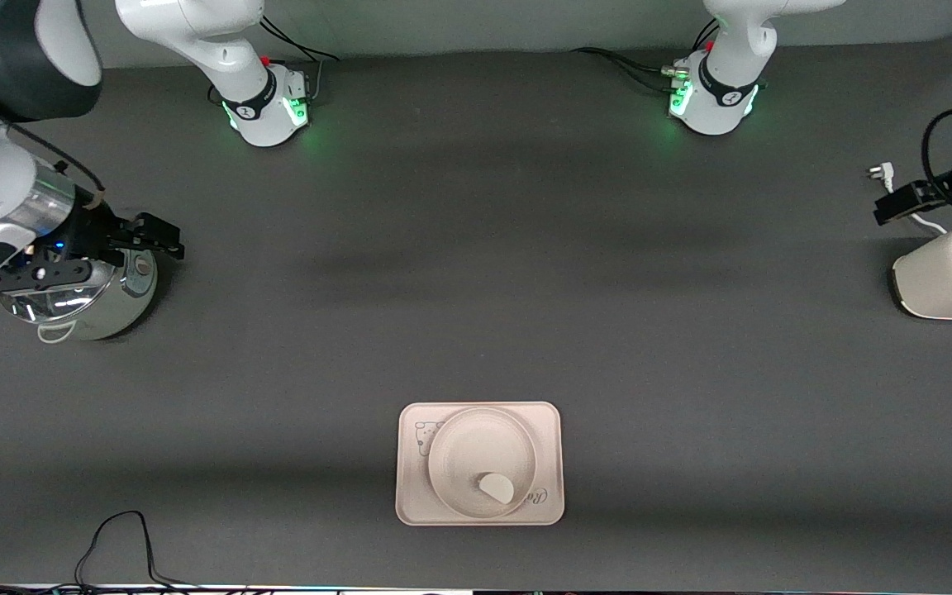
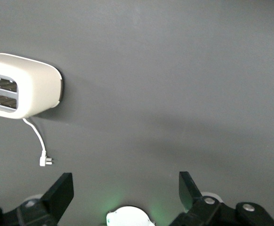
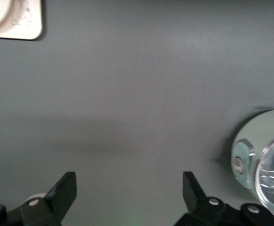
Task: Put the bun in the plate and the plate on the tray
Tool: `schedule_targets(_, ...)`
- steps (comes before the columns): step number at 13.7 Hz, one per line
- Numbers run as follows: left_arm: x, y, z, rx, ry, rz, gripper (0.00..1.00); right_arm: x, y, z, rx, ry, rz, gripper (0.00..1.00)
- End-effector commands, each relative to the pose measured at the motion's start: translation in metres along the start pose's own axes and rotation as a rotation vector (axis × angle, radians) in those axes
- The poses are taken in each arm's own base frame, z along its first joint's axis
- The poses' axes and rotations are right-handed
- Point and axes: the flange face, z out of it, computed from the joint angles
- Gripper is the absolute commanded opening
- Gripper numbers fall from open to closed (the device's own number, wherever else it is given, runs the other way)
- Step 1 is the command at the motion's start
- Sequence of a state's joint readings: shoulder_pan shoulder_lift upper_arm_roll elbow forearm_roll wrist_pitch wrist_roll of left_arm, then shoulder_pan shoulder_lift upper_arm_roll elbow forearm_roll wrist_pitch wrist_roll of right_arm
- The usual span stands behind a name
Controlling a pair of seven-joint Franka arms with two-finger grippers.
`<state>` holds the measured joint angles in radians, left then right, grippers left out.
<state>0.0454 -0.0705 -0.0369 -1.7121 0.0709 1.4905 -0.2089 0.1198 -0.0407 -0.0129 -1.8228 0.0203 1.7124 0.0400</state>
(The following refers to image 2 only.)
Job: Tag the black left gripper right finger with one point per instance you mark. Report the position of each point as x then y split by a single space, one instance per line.
190 195

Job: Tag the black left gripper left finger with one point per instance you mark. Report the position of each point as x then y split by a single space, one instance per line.
57 195

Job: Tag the cream white toaster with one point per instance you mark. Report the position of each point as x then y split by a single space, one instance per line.
38 87

